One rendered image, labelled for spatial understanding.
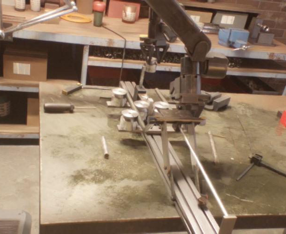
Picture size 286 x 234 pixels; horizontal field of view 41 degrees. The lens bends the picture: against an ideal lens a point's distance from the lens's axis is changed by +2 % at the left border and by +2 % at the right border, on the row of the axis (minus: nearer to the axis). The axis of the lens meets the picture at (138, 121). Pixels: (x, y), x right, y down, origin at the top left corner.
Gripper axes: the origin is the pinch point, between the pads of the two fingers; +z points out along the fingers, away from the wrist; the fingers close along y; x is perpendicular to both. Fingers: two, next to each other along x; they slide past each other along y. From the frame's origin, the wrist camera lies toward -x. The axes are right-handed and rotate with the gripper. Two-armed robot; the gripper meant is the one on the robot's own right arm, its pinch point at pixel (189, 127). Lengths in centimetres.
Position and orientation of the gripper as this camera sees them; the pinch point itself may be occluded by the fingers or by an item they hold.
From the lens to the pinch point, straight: 105.9
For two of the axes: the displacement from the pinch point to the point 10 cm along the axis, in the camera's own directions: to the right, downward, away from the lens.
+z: -0.2, 10.0, -0.4
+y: -9.6, -0.3, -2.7
